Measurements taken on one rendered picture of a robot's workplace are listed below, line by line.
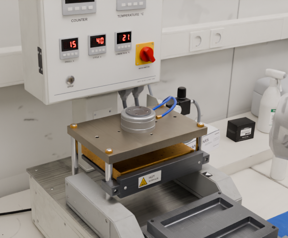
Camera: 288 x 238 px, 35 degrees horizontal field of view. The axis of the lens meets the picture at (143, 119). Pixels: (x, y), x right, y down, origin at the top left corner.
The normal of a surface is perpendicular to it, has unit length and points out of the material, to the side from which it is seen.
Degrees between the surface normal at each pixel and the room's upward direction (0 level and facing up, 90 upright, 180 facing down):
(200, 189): 90
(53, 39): 90
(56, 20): 90
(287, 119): 90
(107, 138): 0
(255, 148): 0
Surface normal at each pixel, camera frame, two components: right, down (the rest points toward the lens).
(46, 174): 0.03, -0.92
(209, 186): -0.81, 0.21
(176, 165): 0.59, 0.33
